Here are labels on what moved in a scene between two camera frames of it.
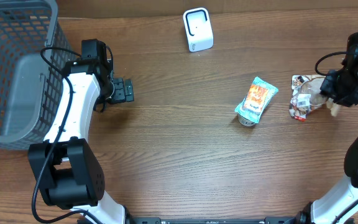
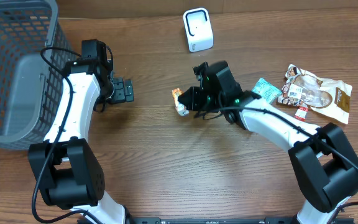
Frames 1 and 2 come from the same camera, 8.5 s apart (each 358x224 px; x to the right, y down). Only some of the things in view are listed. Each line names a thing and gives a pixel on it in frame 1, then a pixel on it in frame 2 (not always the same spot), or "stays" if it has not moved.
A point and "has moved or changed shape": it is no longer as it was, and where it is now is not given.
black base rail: [268, 220] stays
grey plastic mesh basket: [24, 48] stays
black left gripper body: [124, 90] stays
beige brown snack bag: [306, 95] has moved or changed shape
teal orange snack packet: [258, 96] has moved or changed shape
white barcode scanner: [199, 29] stays
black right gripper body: [334, 86] → [198, 98]
